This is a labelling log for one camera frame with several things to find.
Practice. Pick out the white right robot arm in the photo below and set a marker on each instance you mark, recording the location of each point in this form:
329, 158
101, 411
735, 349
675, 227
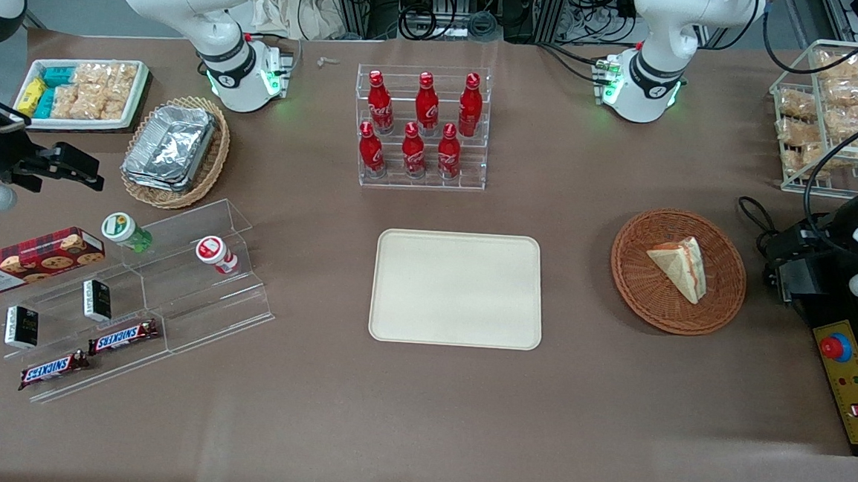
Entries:
190, 3

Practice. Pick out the snickers chocolate bar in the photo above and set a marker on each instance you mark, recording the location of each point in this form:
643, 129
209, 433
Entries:
52, 371
124, 337

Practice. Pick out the red cola bottle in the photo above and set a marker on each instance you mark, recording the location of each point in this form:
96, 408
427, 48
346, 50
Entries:
379, 104
448, 153
370, 152
427, 105
413, 152
470, 106

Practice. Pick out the triangular sandwich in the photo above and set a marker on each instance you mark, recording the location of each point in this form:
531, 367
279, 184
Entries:
680, 267

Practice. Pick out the yellow black control panel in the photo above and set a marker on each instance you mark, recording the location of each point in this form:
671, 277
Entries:
856, 386

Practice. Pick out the white rectangular snack tray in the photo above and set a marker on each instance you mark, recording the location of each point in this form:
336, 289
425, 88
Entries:
138, 96

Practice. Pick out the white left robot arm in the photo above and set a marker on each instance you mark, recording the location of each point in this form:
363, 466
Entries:
665, 32

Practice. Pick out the clear bagged pastry snack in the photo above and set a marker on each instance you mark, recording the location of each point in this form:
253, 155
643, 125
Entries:
853, 120
838, 66
849, 93
798, 168
796, 105
795, 131
814, 153

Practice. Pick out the small black box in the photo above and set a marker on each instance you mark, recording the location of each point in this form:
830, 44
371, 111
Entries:
97, 300
21, 326

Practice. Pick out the beige crumpled bag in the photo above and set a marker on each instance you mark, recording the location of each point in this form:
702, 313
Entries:
294, 5

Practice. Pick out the light wicker basket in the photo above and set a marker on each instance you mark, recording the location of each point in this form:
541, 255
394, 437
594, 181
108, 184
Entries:
210, 164

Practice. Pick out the black machine with basin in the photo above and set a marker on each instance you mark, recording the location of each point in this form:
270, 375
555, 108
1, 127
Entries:
795, 282

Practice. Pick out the clear acrylic stepped shelf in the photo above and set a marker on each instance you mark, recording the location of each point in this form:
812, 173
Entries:
201, 309

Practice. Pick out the red capped drink bottle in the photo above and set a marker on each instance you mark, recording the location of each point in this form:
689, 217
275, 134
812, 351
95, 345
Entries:
214, 252

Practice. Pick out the teal snack packet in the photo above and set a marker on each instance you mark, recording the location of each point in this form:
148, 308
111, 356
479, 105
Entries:
44, 103
58, 76

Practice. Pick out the red emergency stop button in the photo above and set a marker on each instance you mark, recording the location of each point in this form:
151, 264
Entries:
836, 346

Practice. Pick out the round brown wicker basket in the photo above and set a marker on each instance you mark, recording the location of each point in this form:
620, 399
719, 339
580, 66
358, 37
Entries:
642, 284

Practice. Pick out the red tartan cookie box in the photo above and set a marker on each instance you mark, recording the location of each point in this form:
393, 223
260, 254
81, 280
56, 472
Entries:
25, 261

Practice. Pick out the yellow snack packet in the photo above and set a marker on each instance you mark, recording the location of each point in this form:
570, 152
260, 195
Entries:
31, 96

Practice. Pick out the beige plastic tray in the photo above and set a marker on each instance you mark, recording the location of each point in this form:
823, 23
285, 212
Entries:
456, 287

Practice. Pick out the green capped drink bottle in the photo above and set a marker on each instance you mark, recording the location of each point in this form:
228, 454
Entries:
123, 230

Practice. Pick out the stack of foil trays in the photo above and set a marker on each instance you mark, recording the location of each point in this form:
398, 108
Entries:
170, 143

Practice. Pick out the small white clip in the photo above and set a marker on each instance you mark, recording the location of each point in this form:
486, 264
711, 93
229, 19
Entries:
328, 61

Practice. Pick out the clear rice cracker packet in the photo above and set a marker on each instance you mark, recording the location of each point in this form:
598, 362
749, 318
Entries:
89, 102
90, 75
116, 102
122, 77
65, 101

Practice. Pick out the clear acrylic bottle rack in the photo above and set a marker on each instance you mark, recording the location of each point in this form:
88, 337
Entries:
470, 176

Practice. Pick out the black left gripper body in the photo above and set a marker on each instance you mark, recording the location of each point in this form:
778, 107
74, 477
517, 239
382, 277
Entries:
824, 252

